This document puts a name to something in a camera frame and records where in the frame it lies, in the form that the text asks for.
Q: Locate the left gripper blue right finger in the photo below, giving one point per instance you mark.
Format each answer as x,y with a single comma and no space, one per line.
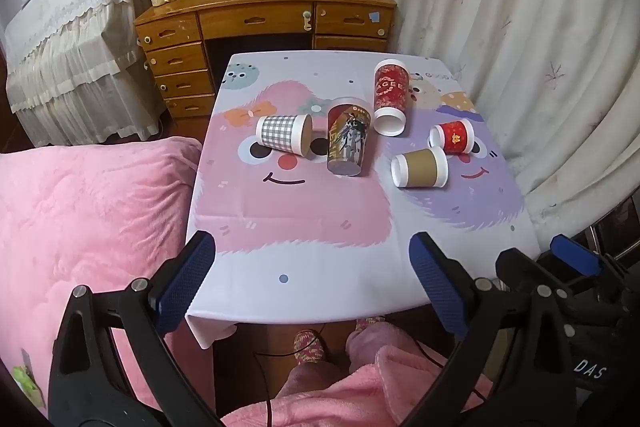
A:
535,385

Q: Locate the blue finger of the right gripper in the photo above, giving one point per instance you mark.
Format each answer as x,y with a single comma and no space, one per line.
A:
522,276
575,252

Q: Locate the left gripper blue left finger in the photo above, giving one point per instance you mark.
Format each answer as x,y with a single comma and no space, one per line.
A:
88,385

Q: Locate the brown paper cup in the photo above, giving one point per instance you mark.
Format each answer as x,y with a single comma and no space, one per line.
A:
420,168

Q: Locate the small red paper cup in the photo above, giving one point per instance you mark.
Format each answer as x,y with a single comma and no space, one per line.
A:
454,138

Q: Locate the illustrated plastic cup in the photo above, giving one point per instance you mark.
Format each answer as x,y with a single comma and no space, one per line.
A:
349,121

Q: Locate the tall red patterned cup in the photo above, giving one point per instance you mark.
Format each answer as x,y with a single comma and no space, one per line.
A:
391,86

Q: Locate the grey checkered paper cup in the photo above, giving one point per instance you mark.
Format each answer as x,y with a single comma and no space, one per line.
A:
290,134

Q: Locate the pink fleece pants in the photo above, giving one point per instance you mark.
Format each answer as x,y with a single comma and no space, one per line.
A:
389,373

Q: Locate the right patterned slipper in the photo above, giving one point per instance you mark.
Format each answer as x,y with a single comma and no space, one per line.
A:
362,324

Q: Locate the pink fluffy blanket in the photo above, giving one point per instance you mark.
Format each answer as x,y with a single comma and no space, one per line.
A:
94,215

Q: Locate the cartoon monster tablecloth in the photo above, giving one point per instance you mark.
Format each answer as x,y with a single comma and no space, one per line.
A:
297,244

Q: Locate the white curtain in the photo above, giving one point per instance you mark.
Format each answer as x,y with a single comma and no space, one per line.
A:
557,82

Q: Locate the white lace covered furniture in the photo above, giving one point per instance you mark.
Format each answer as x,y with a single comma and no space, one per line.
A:
76,72

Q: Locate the wooden desk with drawers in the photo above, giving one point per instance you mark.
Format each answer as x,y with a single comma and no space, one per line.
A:
187,43

